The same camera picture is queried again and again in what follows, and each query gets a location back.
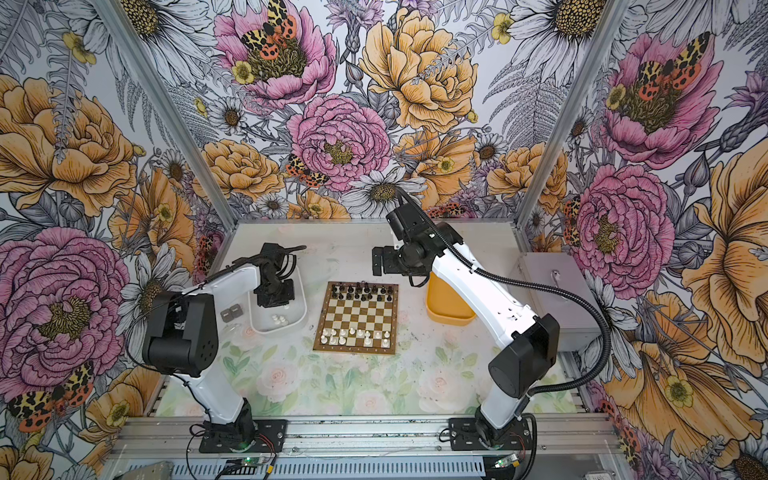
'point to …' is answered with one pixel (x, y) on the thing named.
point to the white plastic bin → (268, 320)
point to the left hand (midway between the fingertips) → (283, 308)
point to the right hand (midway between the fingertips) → (392, 276)
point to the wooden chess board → (359, 317)
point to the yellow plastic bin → (444, 306)
